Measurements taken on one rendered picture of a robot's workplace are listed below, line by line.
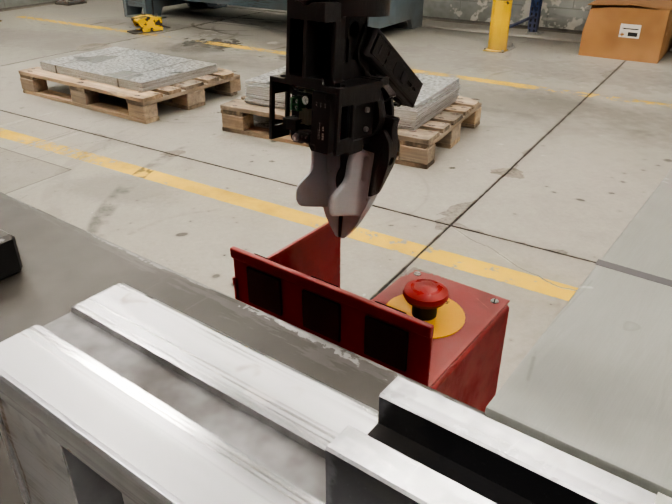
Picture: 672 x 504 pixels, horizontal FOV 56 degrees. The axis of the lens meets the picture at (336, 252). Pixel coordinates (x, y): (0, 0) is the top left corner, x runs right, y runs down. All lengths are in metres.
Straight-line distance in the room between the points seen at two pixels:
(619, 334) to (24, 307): 0.36
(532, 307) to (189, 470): 1.92
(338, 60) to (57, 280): 0.26
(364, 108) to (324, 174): 0.08
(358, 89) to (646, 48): 5.24
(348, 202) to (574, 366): 0.41
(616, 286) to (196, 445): 0.13
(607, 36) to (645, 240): 5.51
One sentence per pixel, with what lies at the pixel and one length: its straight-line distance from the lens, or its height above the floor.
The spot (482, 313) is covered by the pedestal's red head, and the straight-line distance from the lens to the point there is 0.59.
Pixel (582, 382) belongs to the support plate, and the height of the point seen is 1.00.
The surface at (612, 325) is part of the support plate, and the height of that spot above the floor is 1.00.
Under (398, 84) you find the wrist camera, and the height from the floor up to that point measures 0.96.
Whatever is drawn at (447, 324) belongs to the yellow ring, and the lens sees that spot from 0.56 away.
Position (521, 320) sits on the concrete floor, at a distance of 2.00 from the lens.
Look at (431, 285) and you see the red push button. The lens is 0.56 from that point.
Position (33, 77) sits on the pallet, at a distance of 4.64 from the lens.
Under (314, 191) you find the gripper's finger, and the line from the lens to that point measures 0.58.
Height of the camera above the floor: 1.10
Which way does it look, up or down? 29 degrees down
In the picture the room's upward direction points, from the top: straight up
